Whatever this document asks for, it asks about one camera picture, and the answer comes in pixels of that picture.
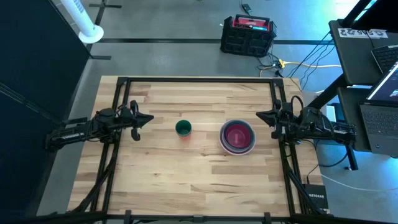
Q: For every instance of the black monitor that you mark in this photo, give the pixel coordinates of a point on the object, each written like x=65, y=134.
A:
x=373, y=12

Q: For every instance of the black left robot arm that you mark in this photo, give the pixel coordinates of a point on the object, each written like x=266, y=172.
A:
x=71, y=132

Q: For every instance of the open black laptop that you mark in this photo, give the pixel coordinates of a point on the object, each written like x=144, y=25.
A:
x=379, y=121

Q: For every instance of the black aluminium table frame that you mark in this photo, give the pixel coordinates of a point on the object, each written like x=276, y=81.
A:
x=202, y=80

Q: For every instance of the white box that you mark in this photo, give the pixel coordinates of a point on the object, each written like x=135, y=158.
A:
x=331, y=113

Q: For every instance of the black partition panel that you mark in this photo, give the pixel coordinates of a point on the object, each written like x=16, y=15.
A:
x=31, y=62

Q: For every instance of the large white bowl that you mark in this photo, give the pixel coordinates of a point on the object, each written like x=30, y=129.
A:
x=237, y=153

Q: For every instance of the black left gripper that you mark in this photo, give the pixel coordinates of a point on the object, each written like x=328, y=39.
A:
x=127, y=116

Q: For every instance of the small black power adapter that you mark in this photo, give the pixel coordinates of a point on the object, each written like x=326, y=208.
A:
x=246, y=8

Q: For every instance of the black keyboard laptop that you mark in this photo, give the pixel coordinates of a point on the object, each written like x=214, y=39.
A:
x=387, y=56

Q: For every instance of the black desk with label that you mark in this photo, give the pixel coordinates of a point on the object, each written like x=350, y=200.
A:
x=354, y=59

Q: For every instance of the small magenta bowl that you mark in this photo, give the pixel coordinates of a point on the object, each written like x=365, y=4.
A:
x=237, y=137

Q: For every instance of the red and black power station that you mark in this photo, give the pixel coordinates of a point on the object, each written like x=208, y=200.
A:
x=245, y=40

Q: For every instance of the green plastic cup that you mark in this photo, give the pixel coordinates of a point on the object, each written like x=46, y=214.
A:
x=183, y=127

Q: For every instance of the white label sticker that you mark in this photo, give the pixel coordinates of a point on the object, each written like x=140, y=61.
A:
x=362, y=32

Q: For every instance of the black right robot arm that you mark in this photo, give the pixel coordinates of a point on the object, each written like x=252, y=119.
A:
x=326, y=130

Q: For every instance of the black Netgear network switch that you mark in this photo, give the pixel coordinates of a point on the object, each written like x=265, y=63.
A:
x=315, y=196

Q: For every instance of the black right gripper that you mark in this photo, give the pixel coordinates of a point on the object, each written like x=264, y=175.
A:
x=287, y=119

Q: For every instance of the red plastic cup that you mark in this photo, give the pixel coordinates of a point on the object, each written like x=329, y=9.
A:
x=185, y=137

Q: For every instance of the black desk under laptop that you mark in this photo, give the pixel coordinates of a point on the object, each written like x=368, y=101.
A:
x=349, y=102

